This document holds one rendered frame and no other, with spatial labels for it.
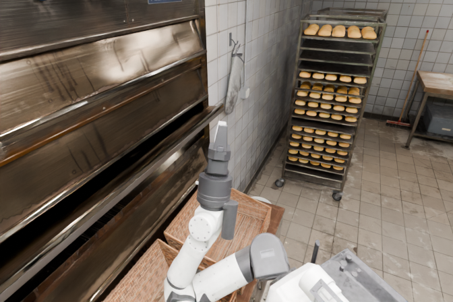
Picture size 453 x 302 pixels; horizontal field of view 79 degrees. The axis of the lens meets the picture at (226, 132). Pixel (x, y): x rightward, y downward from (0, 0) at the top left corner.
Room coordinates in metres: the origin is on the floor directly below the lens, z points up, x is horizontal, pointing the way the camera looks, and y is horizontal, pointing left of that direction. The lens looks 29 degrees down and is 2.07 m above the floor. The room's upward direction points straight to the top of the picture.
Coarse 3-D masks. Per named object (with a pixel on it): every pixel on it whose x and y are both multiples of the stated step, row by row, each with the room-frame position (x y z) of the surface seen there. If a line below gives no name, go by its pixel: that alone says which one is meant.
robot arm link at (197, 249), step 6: (216, 234) 0.53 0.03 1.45; (186, 240) 0.51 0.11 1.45; (192, 240) 0.51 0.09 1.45; (210, 240) 0.52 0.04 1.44; (186, 246) 0.49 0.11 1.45; (192, 246) 0.49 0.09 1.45; (198, 246) 0.50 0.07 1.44; (204, 246) 0.50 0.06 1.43; (210, 246) 0.51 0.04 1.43; (186, 252) 0.48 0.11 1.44; (192, 252) 0.48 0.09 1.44; (198, 252) 0.48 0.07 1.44; (204, 252) 0.48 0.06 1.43; (198, 258) 0.48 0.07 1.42
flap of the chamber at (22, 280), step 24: (192, 120) 1.34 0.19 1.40; (144, 144) 1.11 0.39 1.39; (168, 144) 1.08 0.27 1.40; (120, 168) 0.91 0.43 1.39; (96, 192) 0.76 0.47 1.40; (48, 216) 0.65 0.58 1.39; (72, 216) 0.64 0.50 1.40; (96, 216) 0.64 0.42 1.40; (24, 240) 0.56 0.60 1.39; (48, 240) 0.55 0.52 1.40; (72, 240) 0.56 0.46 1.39; (0, 264) 0.47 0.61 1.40
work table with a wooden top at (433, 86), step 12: (420, 72) 3.87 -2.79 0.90; (432, 72) 3.87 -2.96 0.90; (432, 84) 3.35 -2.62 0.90; (444, 84) 3.35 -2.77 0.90; (444, 96) 3.20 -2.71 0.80; (408, 108) 3.91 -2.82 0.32; (420, 108) 3.28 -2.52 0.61; (420, 120) 3.67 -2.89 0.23; (420, 132) 3.30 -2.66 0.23; (408, 144) 3.27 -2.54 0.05
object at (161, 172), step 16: (192, 144) 1.44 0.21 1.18; (176, 160) 1.27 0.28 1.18; (160, 176) 1.14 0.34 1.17; (144, 192) 1.03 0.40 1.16; (112, 208) 0.90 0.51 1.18; (128, 208) 0.93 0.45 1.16; (96, 224) 0.81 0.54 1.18; (112, 224) 0.84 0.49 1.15; (80, 240) 0.73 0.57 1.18; (96, 240) 0.76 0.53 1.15; (64, 256) 0.66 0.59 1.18; (48, 272) 0.60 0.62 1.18; (32, 288) 0.54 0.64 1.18
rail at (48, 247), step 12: (216, 108) 1.43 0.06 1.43; (204, 120) 1.29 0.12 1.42; (156, 156) 0.94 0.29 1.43; (144, 168) 0.86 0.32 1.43; (132, 180) 0.80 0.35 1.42; (120, 192) 0.74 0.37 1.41; (96, 204) 0.67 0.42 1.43; (84, 216) 0.61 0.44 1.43; (72, 228) 0.57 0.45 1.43; (60, 240) 0.53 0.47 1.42; (36, 252) 0.49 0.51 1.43; (48, 252) 0.50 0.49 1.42; (24, 264) 0.45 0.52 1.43; (12, 276) 0.42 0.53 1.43; (0, 288) 0.39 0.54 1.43
